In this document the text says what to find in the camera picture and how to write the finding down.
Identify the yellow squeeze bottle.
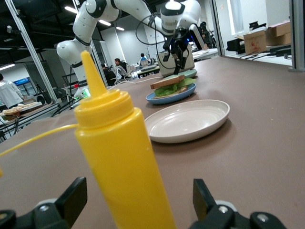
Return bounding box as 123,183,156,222
0,50,177,229

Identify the black case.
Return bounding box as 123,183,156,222
225,38,246,54

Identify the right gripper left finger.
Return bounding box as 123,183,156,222
0,177,88,229

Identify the seated person grey jacket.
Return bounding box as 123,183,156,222
113,58,131,82

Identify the person in blue white top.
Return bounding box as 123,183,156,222
139,53,151,70

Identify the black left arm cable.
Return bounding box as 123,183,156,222
135,13,178,71

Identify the beige round plate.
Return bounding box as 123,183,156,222
144,99,231,144

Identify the green lettuce leaf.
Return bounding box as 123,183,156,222
153,77,197,97

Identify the white toaster power cable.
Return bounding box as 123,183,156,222
107,75,165,90

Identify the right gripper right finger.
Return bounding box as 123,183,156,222
189,178,289,229

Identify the slanted aluminium frame post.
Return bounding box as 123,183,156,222
4,0,59,104

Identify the blue round plate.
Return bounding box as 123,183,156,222
145,82,197,105

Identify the plain cardboard box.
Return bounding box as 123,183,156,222
264,20,292,46

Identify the light green round plate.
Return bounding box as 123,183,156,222
164,68,198,79

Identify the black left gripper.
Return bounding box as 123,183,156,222
168,27,190,75

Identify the person in white hoodie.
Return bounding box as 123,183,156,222
0,73,24,113

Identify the brown bread slice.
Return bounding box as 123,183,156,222
150,75,186,90
152,86,189,100

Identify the person in black jacket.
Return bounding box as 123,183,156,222
101,63,117,87

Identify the upright grey frame post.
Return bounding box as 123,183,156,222
287,0,305,72

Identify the black office chair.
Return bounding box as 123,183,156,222
199,21,216,50

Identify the cardboard box red print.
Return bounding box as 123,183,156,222
234,30,268,55

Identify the wooden side table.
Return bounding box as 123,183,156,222
0,102,59,125

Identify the beige chrome toaster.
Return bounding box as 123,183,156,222
156,44,195,78

